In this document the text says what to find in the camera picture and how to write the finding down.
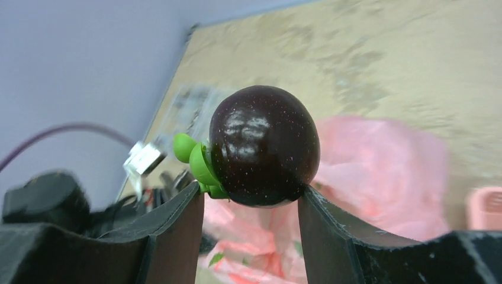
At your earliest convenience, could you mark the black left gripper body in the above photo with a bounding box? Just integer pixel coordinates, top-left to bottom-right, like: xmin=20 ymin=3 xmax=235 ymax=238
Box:
xmin=2 ymin=170 xmax=194 ymax=237

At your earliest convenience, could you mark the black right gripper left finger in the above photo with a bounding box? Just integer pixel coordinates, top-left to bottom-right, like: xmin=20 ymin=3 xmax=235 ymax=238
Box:
xmin=1 ymin=182 xmax=204 ymax=283

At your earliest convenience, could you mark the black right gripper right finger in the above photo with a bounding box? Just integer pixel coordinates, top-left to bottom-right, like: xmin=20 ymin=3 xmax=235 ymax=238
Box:
xmin=298 ymin=187 xmax=501 ymax=284

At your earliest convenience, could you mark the pink plastic bag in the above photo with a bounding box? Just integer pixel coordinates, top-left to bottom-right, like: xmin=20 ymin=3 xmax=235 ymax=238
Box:
xmin=198 ymin=115 xmax=449 ymax=283

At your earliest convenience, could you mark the dark purple fake mangosteen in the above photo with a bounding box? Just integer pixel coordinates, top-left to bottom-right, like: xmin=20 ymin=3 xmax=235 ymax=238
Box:
xmin=173 ymin=85 xmax=320 ymax=208

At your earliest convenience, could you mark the clear plastic screw organizer box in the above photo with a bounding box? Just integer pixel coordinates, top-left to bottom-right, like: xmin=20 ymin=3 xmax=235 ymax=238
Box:
xmin=154 ymin=85 xmax=233 ymax=147

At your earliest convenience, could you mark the pink perforated plastic basket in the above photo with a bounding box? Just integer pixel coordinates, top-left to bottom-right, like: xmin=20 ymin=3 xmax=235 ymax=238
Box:
xmin=466 ymin=186 xmax=501 ymax=231

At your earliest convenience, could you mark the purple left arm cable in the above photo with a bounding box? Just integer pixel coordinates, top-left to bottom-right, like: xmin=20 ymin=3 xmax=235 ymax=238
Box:
xmin=0 ymin=122 xmax=136 ymax=173

